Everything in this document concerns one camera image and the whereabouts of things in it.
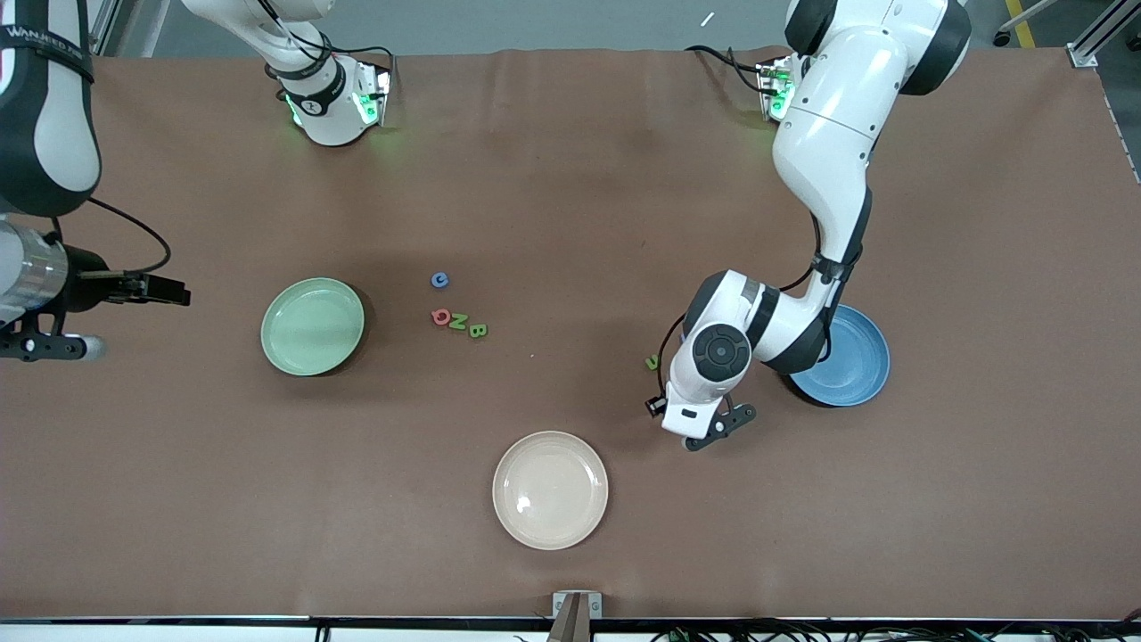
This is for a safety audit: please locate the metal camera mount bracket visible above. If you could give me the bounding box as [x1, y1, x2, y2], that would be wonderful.
[548, 590, 604, 642]

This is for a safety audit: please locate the table edge rail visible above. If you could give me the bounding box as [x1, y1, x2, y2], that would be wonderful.
[0, 613, 1141, 642]

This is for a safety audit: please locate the blue plate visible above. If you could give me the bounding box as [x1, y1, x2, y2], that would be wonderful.
[788, 305, 891, 408]

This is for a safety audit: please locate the metal leg with caster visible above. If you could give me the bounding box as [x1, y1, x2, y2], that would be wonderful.
[994, 0, 1071, 47]

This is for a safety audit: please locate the aluminium frame profile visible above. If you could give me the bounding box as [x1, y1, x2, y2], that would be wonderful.
[96, 0, 123, 56]
[1067, 0, 1141, 69]

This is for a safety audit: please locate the beige plate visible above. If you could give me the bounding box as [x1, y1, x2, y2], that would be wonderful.
[492, 431, 610, 551]

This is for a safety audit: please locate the black arm base cable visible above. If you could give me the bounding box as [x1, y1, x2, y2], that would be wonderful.
[321, 40, 396, 77]
[685, 44, 768, 95]

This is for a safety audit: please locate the brown table mat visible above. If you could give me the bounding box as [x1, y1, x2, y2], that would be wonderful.
[0, 46, 1141, 622]

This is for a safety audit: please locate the light green plate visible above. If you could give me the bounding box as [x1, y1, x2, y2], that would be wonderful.
[260, 277, 365, 377]

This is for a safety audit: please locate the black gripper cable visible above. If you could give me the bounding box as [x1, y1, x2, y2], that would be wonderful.
[85, 196, 172, 277]
[658, 210, 843, 402]

